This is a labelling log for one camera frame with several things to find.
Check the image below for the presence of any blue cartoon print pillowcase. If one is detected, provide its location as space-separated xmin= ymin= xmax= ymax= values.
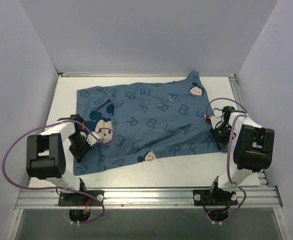
xmin=73 ymin=71 xmax=218 ymax=176

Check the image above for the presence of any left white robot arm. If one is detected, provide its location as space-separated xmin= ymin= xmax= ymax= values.
xmin=26 ymin=114 xmax=91 ymax=206

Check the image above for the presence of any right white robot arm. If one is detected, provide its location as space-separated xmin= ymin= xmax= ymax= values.
xmin=208 ymin=106 xmax=275 ymax=205

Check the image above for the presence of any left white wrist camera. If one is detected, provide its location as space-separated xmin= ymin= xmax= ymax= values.
xmin=86 ymin=131 xmax=103 ymax=147

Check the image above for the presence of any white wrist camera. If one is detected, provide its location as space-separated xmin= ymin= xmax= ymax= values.
xmin=208 ymin=111 xmax=223 ymax=129
xmin=86 ymin=131 xmax=103 ymax=147

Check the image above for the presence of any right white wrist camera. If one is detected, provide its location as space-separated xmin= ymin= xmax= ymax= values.
xmin=208 ymin=111 xmax=223 ymax=129

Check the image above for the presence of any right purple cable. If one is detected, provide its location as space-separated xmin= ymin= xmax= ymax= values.
xmin=204 ymin=97 xmax=248 ymax=223

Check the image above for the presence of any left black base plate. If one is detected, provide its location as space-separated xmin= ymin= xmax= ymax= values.
xmin=57 ymin=190 xmax=105 ymax=207

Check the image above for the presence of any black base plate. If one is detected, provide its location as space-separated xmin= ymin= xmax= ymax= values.
xmin=57 ymin=190 xmax=105 ymax=207
xmin=192 ymin=189 xmax=238 ymax=207

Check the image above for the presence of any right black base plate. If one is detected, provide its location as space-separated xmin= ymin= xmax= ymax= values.
xmin=192 ymin=189 xmax=238 ymax=207

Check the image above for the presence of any aluminium front rail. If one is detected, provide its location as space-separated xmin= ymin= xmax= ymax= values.
xmin=15 ymin=187 xmax=283 ymax=210

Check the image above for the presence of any aluminium back rail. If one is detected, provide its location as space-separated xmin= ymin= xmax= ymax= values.
xmin=59 ymin=72 xmax=92 ymax=78

